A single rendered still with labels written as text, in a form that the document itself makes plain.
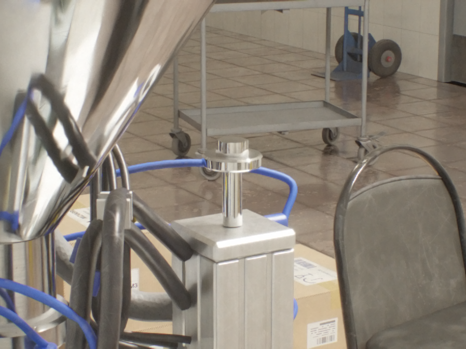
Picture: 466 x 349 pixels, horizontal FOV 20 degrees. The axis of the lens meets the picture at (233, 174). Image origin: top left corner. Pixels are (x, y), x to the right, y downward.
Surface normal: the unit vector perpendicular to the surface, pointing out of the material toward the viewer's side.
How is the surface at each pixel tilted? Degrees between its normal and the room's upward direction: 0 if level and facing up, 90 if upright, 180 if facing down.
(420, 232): 77
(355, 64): 90
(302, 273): 0
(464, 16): 90
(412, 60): 90
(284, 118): 0
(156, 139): 0
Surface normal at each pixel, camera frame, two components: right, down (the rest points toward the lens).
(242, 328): 0.51, 0.21
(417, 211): 0.58, -0.03
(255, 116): 0.00, -0.97
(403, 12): -0.86, 0.13
